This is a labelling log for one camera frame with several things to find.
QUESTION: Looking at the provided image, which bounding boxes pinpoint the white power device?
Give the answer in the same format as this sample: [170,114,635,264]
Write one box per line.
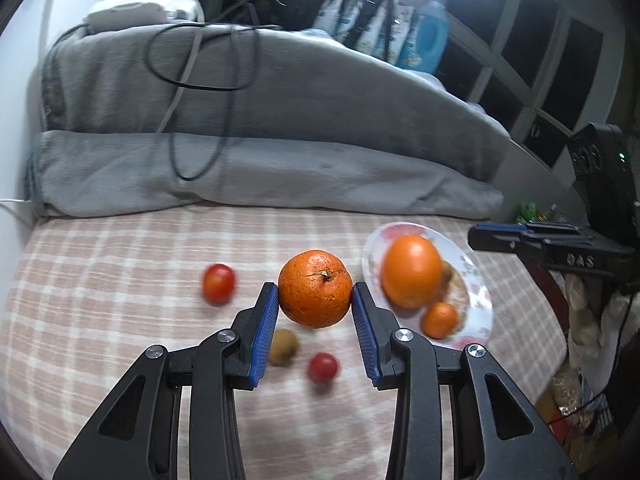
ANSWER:
[82,0,198,28]

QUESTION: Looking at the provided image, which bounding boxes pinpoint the white refill pouch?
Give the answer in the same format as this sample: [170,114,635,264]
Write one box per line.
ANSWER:
[342,0,368,45]
[395,7,421,67]
[315,0,351,36]
[357,0,395,56]

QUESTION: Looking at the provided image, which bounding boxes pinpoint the small mandarin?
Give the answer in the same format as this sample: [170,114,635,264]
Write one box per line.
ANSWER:
[421,301,459,339]

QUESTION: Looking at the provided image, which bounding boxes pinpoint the orange with green stem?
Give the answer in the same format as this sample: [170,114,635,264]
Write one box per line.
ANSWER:
[278,250,353,330]

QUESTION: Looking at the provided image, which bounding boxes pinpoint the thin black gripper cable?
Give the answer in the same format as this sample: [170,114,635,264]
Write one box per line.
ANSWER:
[545,280,640,431]

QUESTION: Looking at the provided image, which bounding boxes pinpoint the blue detergent bottle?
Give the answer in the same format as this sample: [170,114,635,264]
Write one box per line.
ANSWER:
[407,0,448,75]

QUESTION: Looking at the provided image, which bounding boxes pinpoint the black tripod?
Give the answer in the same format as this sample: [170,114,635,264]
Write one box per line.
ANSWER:
[357,0,397,53]

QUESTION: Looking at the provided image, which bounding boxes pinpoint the red cherry tomato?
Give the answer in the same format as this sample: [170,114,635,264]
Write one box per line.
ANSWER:
[307,352,340,383]
[202,263,237,306]

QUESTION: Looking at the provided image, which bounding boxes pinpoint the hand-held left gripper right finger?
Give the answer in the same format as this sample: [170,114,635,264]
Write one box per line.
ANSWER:
[351,282,581,480]

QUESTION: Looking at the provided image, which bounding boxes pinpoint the floral white plate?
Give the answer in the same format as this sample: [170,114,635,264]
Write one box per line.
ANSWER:
[362,222,494,352]

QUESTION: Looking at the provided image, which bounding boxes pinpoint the large smooth orange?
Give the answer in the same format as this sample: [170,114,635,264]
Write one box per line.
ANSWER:
[381,235,443,309]

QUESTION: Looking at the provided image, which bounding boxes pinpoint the grey fleece blanket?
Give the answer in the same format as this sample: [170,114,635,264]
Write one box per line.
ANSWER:
[42,25,511,171]

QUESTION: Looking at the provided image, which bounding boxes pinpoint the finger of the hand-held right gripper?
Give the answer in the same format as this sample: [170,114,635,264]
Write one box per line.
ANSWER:
[467,222,586,261]

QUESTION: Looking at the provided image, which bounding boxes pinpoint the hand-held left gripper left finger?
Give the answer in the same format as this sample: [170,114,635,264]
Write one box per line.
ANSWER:
[52,282,281,480]

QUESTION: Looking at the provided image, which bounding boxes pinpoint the white framed window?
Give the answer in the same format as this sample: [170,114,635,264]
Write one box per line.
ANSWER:
[200,0,626,171]

